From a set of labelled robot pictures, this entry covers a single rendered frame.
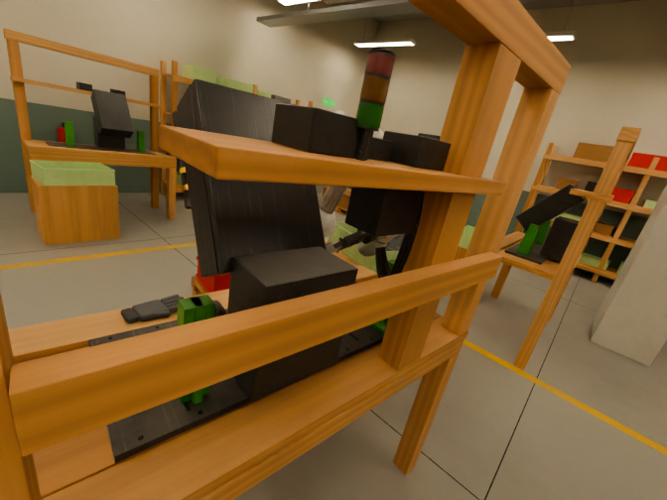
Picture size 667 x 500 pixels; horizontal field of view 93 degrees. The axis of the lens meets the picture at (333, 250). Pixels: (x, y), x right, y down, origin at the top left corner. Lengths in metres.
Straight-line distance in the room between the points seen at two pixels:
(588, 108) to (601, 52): 0.94
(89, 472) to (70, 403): 0.41
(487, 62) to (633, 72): 7.14
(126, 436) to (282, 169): 0.68
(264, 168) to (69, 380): 0.33
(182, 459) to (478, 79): 1.11
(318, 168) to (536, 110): 0.99
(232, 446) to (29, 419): 0.47
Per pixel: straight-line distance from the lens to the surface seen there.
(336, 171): 0.51
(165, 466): 0.86
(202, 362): 0.52
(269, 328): 0.54
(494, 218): 1.35
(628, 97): 7.96
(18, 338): 1.25
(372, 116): 0.65
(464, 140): 0.93
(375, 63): 0.66
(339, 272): 0.85
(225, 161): 0.41
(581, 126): 7.92
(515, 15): 1.01
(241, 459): 0.85
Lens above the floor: 1.57
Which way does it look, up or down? 20 degrees down
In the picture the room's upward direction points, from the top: 11 degrees clockwise
